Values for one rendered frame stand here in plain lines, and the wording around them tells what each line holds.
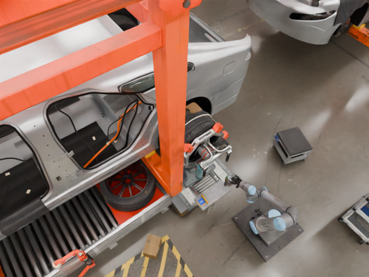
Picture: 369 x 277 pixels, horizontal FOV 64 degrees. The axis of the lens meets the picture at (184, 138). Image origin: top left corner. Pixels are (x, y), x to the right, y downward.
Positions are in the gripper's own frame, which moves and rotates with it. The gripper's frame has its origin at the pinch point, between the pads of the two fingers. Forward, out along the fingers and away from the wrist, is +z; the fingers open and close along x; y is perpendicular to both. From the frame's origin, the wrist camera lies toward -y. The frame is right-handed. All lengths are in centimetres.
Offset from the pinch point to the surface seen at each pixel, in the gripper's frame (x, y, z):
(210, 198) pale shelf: 25.0, -21.0, 11.4
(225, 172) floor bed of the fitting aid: -31, -45, 47
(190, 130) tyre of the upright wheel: 13, 65, 27
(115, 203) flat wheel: 112, 11, 69
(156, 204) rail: 75, -10, 48
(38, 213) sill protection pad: 177, 55, 74
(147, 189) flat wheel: 74, 7, 59
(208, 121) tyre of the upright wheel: -11, 62, 25
